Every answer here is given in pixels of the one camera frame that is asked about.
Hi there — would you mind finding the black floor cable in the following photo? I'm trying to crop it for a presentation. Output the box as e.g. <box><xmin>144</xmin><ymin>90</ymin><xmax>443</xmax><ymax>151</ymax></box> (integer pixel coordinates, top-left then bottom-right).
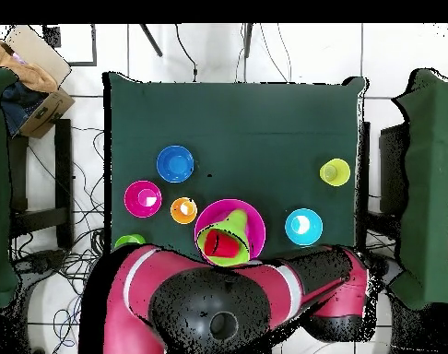
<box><xmin>173</xmin><ymin>23</ymin><xmax>199</xmax><ymax>83</ymax></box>

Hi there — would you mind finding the cardboard box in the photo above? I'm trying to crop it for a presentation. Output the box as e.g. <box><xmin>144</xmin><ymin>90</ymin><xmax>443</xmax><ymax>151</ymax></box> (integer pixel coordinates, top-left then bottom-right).
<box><xmin>0</xmin><ymin>24</ymin><xmax>77</xmax><ymax>140</ymax></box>

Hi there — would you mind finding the dark green tablecloth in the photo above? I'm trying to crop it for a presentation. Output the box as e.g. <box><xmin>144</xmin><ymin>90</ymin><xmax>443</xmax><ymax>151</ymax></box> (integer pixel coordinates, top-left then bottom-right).
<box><xmin>102</xmin><ymin>71</ymin><xmax>369</xmax><ymax>261</ymax></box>

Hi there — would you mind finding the tall green cup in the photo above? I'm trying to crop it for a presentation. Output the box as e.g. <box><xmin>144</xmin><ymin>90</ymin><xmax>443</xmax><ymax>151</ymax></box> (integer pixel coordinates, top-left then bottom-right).
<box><xmin>113</xmin><ymin>233</ymin><xmax>147</xmax><ymax>249</ymax></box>

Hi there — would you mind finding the small blue bowl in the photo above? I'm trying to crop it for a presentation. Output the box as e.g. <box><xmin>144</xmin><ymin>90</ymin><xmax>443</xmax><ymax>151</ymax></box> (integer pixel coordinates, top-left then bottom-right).
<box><xmin>156</xmin><ymin>144</ymin><xmax>195</xmax><ymax>184</ymax></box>

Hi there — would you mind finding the orange cup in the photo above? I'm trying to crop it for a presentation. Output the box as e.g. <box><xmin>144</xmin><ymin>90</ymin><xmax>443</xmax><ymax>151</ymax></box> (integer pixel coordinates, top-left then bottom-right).
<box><xmin>170</xmin><ymin>196</ymin><xmax>198</xmax><ymax>225</ymax></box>

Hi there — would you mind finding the small cyan bowl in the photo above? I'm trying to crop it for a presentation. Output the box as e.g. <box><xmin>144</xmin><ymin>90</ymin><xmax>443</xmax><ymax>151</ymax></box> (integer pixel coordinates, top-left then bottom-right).
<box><xmin>284</xmin><ymin>207</ymin><xmax>324</xmax><ymax>247</ymax></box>

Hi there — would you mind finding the grey chair base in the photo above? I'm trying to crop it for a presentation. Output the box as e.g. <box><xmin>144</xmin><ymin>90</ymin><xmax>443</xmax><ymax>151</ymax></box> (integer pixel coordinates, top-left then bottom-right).
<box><xmin>13</xmin><ymin>248</ymin><xmax>68</xmax><ymax>276</ymax></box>
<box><xmin>372</xmin><ymin>254</ymin><xmax>406</xmax><ymax>292</ymax></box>

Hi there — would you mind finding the red cup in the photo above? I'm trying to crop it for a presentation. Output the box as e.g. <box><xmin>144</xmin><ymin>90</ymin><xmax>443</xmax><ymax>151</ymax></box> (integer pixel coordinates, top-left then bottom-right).
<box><xmin>203</xmin><ymin>229</ymin><xmax>242</xmax><ymax>258</ymax></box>

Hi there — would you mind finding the yellow cup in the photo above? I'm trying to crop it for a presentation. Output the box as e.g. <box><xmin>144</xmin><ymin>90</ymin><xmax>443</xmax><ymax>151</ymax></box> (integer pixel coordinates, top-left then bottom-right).
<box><xmin>318</xmin><ymin>158</ymin><xmax>351</xmax><ymax>188</ymax></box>

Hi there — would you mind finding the large pink bowl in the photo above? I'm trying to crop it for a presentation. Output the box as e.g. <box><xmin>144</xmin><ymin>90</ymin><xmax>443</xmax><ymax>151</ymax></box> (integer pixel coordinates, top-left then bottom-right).
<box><xmin>193</xmin><ymin>198</ymin><xmax>266</xmax><ymax>261</ymax></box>

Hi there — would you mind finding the black floor frame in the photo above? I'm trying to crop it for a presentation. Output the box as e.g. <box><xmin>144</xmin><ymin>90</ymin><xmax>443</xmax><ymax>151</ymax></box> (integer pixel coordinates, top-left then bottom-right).
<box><xmin>42</xmin><ymin>23</ymin><xmax>99</xmax><ymax>67</ymax></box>

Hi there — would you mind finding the large green bowl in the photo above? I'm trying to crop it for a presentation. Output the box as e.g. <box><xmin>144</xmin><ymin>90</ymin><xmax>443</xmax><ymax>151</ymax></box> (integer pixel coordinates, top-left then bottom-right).
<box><xmin>195</xmin><ymin>222</ymin><xmax>253</xmax><ymax>267</ymax></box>

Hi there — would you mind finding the black tripod leg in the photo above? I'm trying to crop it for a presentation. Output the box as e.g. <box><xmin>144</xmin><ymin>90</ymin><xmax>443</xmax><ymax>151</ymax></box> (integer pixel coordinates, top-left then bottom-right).
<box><xmin>138</xmin><ymin>23</ymin><xmax>164</xmax><ymax>58</ymax></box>
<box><xmin>242</xmin><ymin>23</ymin><xmax>254</xmax><ymax>59</ymax></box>

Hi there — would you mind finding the black box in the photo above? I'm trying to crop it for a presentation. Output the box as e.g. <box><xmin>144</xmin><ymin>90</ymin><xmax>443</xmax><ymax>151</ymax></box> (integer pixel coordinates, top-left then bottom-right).
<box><xmin>378</xmin><ymin>123</ymin><xmax>409</xmax><ymax>215</ymax></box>

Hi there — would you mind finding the small magenta bowl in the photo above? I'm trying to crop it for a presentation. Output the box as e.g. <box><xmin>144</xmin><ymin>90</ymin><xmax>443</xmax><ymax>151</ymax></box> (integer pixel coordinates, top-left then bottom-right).
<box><xmin>124</xmin><ymin>179</ymin><xmax>163</xmax><ymax>219</ymax></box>

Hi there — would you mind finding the black stool frame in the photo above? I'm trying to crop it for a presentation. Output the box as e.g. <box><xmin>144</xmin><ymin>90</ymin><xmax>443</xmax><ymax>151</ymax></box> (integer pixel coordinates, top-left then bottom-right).
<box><xmin>7</xmin><ymin>118</ymin><xmax>75</xmax><ymax>252</ymax></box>

